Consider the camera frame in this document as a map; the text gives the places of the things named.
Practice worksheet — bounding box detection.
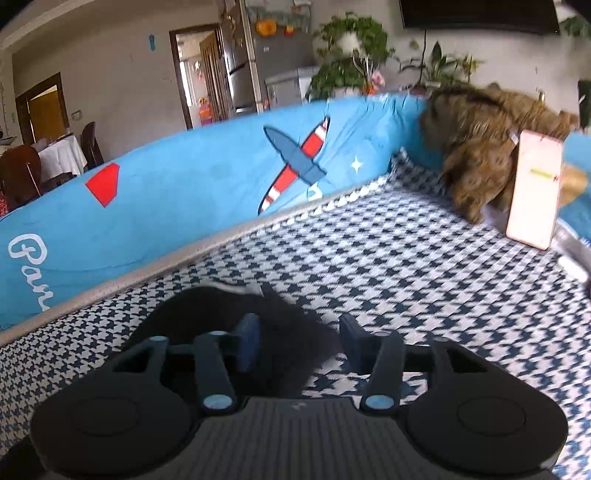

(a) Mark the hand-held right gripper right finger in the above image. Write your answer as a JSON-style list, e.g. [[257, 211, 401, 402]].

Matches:
[[339, 315, 494, 413]]

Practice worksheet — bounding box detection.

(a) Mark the houndstooth mat with grey trim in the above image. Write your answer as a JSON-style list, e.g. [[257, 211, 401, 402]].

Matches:
[[0, 148, 591, 480]]

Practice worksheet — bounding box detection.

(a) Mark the brown framed kitchen doorway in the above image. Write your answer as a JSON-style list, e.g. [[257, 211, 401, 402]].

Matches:
[[168, 23, 232, 131]]

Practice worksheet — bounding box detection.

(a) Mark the pink smartphone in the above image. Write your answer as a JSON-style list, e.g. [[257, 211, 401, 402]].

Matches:
[[505, 129, 565, 251]]

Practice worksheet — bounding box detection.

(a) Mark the black television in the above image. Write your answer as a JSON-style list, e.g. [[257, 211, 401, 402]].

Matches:
[[399, 0, 561, 35]]

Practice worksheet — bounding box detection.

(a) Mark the black t-shirt with red print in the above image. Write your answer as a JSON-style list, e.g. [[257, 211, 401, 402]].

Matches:
[[131, 282, 345, 400]]

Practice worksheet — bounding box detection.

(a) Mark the yellow wooden door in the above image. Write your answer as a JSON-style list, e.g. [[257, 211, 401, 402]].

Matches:
[[15, 71, 70, 146]]

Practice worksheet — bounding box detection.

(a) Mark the blue printed blanket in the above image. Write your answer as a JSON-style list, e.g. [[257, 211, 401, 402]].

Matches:
[[0, 92, 591, 330]]

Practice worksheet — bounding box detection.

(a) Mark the white chest freezer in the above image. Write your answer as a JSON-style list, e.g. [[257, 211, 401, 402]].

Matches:
[[264, 67, 319, 109]]

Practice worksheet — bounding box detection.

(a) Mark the brown plush toy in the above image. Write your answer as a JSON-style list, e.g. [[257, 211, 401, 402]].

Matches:
[[419, 83, 583, 224]]

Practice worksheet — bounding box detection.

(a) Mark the dark dining chair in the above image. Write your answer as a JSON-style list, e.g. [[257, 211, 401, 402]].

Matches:
[[79, 121, 105, 169]]

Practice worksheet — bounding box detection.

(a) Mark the printed fridge cover cloth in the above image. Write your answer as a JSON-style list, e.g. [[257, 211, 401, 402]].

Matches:
[[247, 2, 310, 24]]

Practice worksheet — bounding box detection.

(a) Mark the brown wooden chair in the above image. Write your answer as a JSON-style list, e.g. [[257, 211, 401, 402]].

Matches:
[[0, 144, 43, 210]]

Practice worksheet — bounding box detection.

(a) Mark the silver refrigerator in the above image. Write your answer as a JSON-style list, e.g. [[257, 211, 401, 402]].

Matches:
[[221, 0, 319, 115]]

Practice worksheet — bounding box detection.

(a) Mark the table with white cloth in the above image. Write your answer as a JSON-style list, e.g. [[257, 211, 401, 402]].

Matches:
[[32, 134, 88, 176]]

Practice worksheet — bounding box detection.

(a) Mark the leafy potted plant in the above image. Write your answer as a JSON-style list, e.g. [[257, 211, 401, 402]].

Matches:
[[397, 39, 485, 93]]

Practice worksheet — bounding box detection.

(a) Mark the pale grey cloth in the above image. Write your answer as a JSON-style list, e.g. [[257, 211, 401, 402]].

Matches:
[[554, 217, 591, 287]]

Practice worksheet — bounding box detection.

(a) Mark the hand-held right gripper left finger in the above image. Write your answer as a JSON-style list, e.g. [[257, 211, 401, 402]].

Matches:
[[108, 315, 262, 413]]

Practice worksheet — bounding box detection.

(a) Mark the green potted plant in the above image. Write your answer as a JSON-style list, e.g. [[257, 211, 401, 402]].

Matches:
[[305, 11, 395, 100]]

